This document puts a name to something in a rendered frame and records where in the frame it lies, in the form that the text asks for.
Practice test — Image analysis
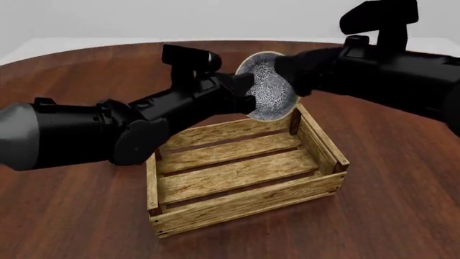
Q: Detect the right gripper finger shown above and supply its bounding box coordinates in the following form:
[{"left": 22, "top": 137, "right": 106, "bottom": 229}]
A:
[
  {"left": 287, "top": 68, "right": 325, "bottom": 99},
  {"left": 274, "top": 47, "right": 339, "bottom": 73}
]

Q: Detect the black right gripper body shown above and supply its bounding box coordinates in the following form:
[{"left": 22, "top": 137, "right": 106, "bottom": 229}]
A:
[{"left": 316, "top": 35, "right": 372, "bottom": 95}]

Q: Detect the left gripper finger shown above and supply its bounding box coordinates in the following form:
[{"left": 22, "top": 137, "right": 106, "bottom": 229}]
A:
[
  {"left": 229, "top": 72, "right": 257, "bottom": 97},
  {"left": 244, "top": 96, "right": 258, "bottom": 117}
]

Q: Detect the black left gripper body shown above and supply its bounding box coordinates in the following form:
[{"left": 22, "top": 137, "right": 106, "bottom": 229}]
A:
[{"left": 195, "top": 73, "right": 249, "bottom": 117}]

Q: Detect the blue patterned ceramic bowl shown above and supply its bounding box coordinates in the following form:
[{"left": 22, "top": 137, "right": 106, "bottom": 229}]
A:
[{"left": 234, "top": 52, "right": 301, "bottom": 122}]

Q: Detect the wooden slat tray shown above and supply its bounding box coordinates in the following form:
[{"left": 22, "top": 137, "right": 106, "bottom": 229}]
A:
[{"left": 146, "top": 103, "right": 351, "bottom": 240}]

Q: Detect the left plate on stalk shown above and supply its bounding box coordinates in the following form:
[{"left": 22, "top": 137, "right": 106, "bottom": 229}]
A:
[{"left": 161, "top": 43, "right": 223, "bottom": 82}]

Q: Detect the plate on stalk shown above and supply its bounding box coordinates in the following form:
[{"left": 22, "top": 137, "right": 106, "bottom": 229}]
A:
[
  {"left": 161, "top": 43, "right": 223, "bottom": 82},
  {"left": 339, "top": 0, "right": 420, "bottom": 53}
]

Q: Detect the right plate on stalk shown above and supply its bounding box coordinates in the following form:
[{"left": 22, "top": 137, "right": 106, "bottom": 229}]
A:
[{"left": 339, "top": 0, "right": 420, "bottom": 53}]

